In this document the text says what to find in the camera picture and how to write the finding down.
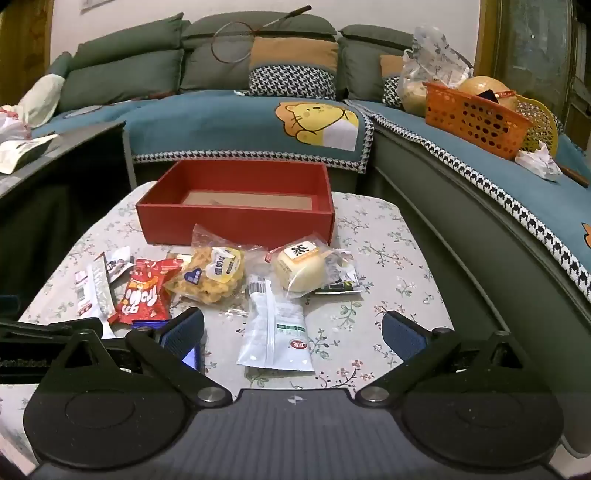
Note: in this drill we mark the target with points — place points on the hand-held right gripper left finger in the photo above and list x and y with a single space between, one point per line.
182 333

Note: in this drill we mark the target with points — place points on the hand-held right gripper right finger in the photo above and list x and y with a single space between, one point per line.
401 339

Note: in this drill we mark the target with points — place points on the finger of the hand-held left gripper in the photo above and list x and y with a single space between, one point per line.
51 328
9 304

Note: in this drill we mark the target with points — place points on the red snack packet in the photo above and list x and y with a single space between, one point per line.
143 295

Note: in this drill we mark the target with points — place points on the white striped snack packet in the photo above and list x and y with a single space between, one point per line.
94 290

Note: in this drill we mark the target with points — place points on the yellow crispy snack packet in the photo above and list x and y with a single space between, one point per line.
210 277

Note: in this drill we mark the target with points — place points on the black green snack packet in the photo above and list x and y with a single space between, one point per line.
344 279

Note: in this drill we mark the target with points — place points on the small white snack packet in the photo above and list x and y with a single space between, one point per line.
117 265

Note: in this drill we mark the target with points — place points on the white snack packet green label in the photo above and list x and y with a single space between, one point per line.
277 337

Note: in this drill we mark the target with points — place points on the red cardboard box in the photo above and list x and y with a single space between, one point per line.
231 226

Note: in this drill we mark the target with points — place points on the clear steamed bun packet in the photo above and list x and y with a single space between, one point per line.
295 272

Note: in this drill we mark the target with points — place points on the white pouch green edge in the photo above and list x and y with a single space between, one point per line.
23 152

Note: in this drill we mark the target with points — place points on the white red plastic bag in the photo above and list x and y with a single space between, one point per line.
14 122

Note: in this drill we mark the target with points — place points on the blue bear print sofa cover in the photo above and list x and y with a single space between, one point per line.
207 120
508 180

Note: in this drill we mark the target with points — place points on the pale green pillow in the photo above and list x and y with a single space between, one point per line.
41 99

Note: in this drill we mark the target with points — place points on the crumpled white paper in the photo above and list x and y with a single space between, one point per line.
540 161

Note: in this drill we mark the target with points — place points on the orange plastic basket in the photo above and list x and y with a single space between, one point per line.
475 120

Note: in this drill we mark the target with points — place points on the brown wooden stick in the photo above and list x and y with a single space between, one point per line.
575 175

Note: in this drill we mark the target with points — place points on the clear printed plastic bag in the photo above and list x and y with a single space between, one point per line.
415 92

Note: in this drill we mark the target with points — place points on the green sofa cushion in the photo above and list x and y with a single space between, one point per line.
207 69
360 64
120 78
129 34

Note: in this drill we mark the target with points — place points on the yellow plastic mesh basket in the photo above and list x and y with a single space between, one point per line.
540 124

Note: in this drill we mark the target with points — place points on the tan houndstooth throw pillow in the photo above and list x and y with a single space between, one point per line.
291 60
392 78

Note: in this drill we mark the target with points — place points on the round yellow melon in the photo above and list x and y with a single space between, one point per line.
485 87

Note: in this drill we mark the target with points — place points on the brown wooden door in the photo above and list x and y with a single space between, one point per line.
48 37

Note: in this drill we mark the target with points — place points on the wooden glass door cabinet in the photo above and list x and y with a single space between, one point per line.
531 46

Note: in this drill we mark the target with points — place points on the badminton racket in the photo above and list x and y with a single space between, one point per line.
277 19

